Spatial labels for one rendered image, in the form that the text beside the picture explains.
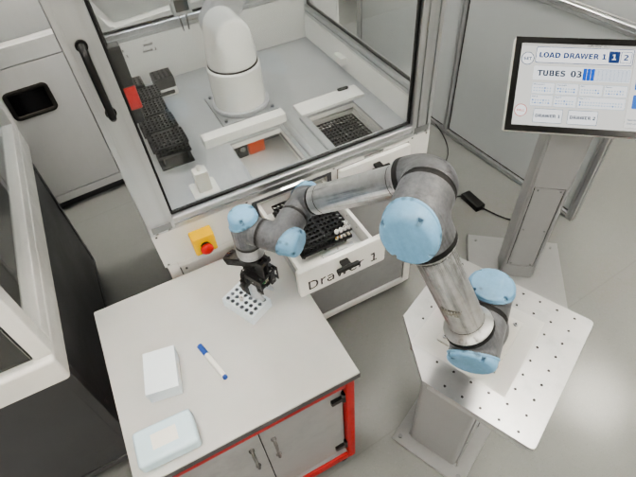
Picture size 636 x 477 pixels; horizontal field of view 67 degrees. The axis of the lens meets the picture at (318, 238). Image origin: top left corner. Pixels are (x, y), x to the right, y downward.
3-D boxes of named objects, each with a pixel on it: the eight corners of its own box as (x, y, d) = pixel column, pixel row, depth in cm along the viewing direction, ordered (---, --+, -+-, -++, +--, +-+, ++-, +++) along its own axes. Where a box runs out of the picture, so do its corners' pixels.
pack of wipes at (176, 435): (192, 413, 126) (188, 406, 123) (203, 446, 120) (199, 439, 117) (136, 439, 122) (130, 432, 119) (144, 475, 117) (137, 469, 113)
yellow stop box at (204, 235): (219, 249, 154) (214, 234, 148) (198, 257, 152) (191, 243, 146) (214, 238, 157) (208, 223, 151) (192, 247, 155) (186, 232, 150)
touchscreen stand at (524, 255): (568, 328, 221) (678, 150, 145) (467, 315, 229) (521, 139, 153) (555, 247, 253) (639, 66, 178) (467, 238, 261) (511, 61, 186)
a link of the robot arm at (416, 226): (514, 332, 120) (447, 162, 89) (502, 386, 111) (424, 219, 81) (467, 327, 127) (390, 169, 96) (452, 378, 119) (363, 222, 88)
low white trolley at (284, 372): (359, 462, 187) (360, 372, 131) (208, 550, 171) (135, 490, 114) (294, 346, 223) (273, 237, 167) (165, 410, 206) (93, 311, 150)
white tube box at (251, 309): (272, 306, 147) (270, 298, 145) (254, 325, 143) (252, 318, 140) (242, 287, 153) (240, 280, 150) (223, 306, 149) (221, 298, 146)
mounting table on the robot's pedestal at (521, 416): (580, 342, 146) (594, 321, 137) (521, 467, 123) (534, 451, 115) (446, 274, 166) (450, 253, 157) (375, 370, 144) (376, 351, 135)
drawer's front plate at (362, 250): (384, 259, 149) (385, 236, 141) (301, 297, 142) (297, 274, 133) (380, 256, 151) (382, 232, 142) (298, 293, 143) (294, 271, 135)
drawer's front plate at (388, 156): (409, 168, 178) (411, 144, 169) (341, 196, 170) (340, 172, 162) (406, 166, 179) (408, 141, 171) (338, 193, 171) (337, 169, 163)
